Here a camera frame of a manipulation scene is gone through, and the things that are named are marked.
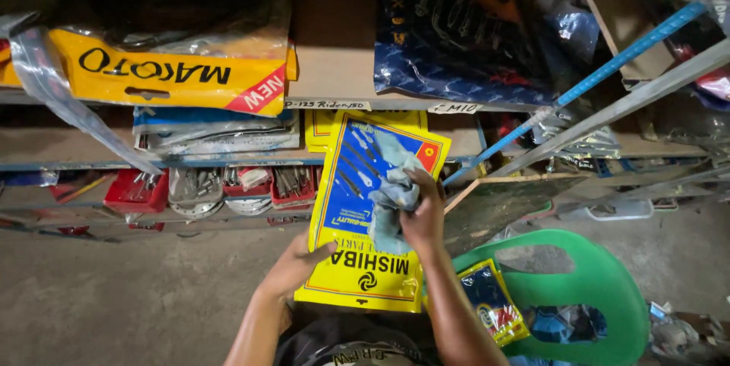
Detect person's left hand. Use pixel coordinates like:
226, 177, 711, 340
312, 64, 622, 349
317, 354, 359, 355
258, 234, 339, 305

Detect person's right hand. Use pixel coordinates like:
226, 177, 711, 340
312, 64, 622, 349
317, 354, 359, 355
399, 168, 447, 259

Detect light blue cloth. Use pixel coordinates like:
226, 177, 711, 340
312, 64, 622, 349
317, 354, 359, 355
367, 130, 426, 256

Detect large yellow blue parts packet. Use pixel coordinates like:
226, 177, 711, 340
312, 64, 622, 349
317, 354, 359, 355
294, 110, 452, 314

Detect stack of yellow packets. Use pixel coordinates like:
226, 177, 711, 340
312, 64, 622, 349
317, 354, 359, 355
304, 108, 429, 154

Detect red tray of bolts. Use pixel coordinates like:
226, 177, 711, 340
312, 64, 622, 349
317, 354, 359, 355
222, 165, 274, 198
269, 165, 318, 210
103, 169, 171, 214

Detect metal shelf rack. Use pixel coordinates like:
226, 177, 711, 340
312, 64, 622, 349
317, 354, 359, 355
0, 0, 730, 242

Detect small yellow blue parts packet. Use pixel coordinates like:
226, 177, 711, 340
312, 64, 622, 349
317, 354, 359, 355
457, 258, 530, 348

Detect person's black shirt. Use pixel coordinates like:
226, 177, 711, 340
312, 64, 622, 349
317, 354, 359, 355
273, 313, 441, 366

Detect blue plastic bag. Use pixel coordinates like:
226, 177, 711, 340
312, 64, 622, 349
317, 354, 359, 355
521, 304, 609, 345

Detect white plastic tray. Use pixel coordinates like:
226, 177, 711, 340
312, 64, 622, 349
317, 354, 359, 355
586, 199, 655, 222

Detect green plastic chair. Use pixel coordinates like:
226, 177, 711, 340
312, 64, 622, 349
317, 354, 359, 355
422, 229, 651, 366

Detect stack of white blue packets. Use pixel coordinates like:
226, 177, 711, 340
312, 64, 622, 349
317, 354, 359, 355
132, 106, 301, 156

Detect grey metal bar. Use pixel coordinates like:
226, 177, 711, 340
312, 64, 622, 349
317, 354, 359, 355
489, 40, 730, 179

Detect metal sprocket discs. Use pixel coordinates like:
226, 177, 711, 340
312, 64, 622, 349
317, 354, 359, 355
168, 167, 274, 220

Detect blue metal rod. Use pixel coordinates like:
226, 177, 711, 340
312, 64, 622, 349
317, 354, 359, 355
443, 1, 708, 186

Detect brown cardboard box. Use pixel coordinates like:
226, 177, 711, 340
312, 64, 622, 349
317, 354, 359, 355
567, 0, 681, 86

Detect yellow labelled black tube packet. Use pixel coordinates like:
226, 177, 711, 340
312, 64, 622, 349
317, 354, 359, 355
0, 0, 298, 118

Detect heap of plastic scraps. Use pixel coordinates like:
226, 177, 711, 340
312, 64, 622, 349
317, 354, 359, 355
647, 296, 730, 366

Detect clear plastic strip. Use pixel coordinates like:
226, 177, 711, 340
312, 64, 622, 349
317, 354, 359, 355
0, 12, 164, 176

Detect dark blue cable packet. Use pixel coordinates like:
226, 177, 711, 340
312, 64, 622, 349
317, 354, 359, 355
373, 0, 601, 108

